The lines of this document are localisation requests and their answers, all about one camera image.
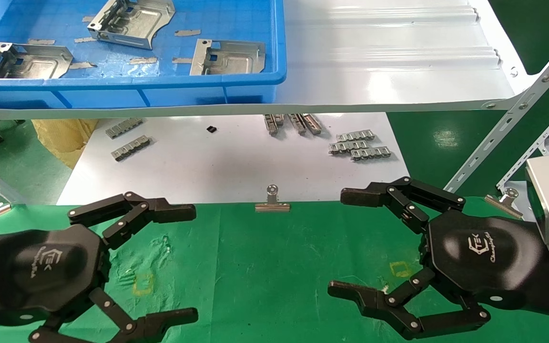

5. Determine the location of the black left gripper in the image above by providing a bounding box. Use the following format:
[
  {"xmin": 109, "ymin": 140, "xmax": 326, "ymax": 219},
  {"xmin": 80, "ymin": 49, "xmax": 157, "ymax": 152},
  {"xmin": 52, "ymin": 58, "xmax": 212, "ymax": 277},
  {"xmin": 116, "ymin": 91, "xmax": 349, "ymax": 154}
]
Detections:
[{"xmin": 0, "ymin": 192, "xmax": 199, "ymax": 343}]

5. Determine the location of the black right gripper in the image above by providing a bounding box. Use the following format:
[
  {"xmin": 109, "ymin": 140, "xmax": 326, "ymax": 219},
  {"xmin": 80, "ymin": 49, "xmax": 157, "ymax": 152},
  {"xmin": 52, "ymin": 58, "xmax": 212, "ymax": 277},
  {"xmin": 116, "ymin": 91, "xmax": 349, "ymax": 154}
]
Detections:
[{"xmin": 328, "ymin": 176, "xmax": 549, "ymax": 340}]

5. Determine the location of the stamped sheet metal bracket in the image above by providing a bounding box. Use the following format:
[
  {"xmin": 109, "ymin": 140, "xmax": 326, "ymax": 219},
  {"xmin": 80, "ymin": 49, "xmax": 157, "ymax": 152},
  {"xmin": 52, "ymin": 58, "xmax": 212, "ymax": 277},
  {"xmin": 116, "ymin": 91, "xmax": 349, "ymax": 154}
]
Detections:
[
  {"xmin": 190, "ymin": 39, "xmax": 266, "ymax": 76},
  {"xmin": 87, "ymin": 0, "xmax": 176, "ymax": 50},
  {"xmin": 0, "ymin": 42, "xmax": 74, "ymax": 80}
]

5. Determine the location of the small grey metal clip strip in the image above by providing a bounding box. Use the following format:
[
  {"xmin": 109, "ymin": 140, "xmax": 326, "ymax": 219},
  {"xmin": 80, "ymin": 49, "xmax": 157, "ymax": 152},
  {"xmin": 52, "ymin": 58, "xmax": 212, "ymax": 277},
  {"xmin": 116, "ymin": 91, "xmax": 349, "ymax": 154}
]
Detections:
[
  {"xmin": 105, "ymin": 118, "xmax": 143, "ymax": 139},
  {"xmin": 350, "ymin": 146, "xmax": 392, "ymax": 161},
  {"xmin": 329, "ymin": 140, "xmax": 368, "ymax": 155},
  {"xmin": 335, "ymin": 130, "xmax": 376, "ymax": 142},
  {"xmin": 112, "ymin": 135, "xmax": 152, "ymax": 161}
]

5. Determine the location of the green cloth mat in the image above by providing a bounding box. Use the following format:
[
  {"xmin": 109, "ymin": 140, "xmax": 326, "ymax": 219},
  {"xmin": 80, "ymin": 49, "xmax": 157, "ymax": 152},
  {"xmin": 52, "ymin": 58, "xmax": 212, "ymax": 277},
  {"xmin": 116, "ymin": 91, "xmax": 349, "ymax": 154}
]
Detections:
[{"xmin": 0, "ymin": 196, "xmax": 549, "ymax": 343}]

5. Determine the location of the white flat board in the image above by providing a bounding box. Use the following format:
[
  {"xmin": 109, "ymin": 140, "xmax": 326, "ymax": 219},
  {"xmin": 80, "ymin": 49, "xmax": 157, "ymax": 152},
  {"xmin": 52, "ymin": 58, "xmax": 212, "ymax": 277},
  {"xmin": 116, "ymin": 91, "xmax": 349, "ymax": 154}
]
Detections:
[{"xmin": 57, "ymin": 113, "xmax": 411, "ymax": 206}]

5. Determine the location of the yellow plastic bag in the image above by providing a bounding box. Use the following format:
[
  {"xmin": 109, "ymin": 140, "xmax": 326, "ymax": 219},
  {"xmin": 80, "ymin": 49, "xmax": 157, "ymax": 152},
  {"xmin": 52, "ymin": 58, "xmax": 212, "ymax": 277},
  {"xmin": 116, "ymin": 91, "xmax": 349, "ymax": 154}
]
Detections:
[{"xmin": 31, "ymin": 119, "xmax": 99, "ymax": 170}]

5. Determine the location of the grey metal shelf leg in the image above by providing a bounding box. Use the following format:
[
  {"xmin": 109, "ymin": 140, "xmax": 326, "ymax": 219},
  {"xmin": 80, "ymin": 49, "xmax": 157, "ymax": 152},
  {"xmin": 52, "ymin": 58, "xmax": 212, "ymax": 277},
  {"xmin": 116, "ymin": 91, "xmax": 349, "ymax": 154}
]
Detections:
[{"xmin": 0, "ymin": 183, "xmax": 22, "ymax": 205}]

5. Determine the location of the white perforated angle strut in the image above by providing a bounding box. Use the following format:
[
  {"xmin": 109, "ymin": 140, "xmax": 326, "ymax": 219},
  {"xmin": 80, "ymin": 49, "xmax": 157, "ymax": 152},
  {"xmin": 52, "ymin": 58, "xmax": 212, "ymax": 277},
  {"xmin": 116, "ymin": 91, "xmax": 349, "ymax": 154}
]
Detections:
[
  {"xmin": 496, "ymin": 93, "xmax": 549, "ymax": 190},
  {"xmin": 444, "ymin": 26, "xmax": 549, "ymax": 193}
]

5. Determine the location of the blue plastic bin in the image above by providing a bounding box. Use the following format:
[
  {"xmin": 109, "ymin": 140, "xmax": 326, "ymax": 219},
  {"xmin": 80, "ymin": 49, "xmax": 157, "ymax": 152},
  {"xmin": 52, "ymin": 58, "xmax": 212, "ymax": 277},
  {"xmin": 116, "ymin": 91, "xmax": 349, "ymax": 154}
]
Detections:
[{"xmin": 0, "ymin": 0, "xmax": 287, "ymax": 109}]

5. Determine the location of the white metal shelf panel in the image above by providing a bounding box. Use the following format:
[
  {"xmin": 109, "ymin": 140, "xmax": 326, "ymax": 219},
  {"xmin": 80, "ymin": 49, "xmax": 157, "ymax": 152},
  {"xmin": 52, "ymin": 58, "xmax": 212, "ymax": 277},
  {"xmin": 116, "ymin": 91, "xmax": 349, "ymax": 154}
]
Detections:
[{"xmin": 0, "ymin": 0, "xmax": 537, "ymax": 121}]

